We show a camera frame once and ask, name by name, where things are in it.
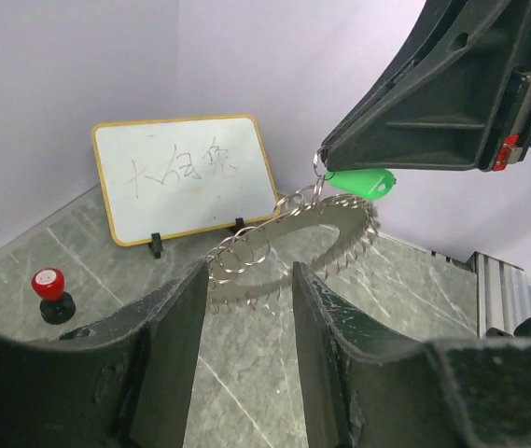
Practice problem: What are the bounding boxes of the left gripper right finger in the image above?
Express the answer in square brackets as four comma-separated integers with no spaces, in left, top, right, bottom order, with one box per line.
[292,262,531,447]

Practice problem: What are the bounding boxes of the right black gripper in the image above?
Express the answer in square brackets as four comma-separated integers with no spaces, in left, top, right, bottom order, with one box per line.
[323,1,531,172]

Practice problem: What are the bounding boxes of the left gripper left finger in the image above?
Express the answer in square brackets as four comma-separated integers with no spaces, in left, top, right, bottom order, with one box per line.
[0,260,209,447]

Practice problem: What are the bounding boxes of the green tagged key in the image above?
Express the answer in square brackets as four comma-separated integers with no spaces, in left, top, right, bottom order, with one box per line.
[325,169,396,201]

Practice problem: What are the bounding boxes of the white framed whiteboard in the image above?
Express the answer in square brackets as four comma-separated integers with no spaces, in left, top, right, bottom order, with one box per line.
[91,115,278,247]

